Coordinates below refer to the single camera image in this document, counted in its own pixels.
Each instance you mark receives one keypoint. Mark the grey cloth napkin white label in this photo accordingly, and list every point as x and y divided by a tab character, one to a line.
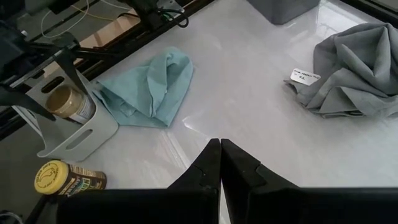
357	68

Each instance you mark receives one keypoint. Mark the spice jar gold lid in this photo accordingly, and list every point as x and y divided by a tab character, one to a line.
65	101

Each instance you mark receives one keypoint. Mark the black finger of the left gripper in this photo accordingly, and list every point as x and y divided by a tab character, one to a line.
21	101
70	53

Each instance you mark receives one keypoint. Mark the plain grey plastic bin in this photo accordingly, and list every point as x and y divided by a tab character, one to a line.
280	11

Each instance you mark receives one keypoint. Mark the brown spice jar yellow lid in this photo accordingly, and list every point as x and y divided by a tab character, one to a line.
51	177

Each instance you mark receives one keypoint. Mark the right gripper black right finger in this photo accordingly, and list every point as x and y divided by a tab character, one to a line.
280	205

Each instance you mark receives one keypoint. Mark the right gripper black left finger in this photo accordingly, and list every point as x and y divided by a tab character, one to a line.
174	205

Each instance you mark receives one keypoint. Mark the teal cloth napkin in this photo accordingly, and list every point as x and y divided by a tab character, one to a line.
155	90

